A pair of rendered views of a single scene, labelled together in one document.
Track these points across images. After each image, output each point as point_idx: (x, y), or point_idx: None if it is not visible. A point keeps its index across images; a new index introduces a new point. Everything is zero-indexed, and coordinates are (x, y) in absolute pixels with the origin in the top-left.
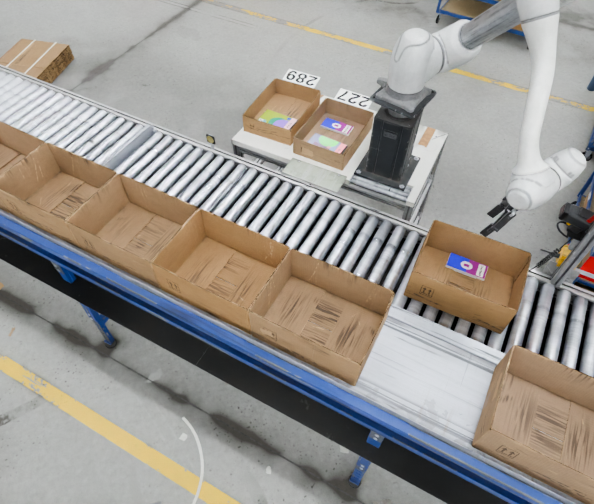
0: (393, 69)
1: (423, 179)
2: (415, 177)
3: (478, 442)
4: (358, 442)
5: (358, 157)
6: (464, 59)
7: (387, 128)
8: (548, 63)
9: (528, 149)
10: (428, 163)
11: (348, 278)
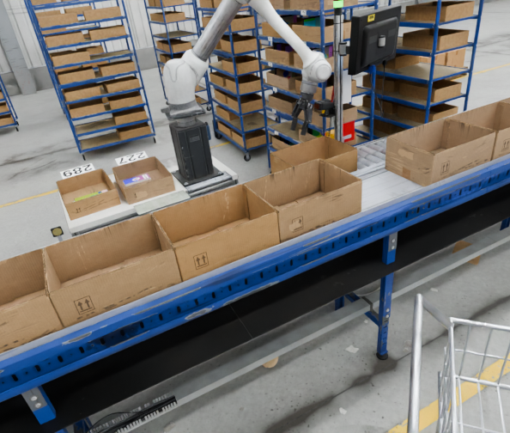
0: (175, 88)
1: (223, 166)
2: (218, 167)
3: (432, 179)
4: (385, 268)
5: (173, 181)
6: (205, 69)
7: (191, 134)
8: (276, 13)
9: (306, 48)
10: (215, 161)
11: (289, 175)
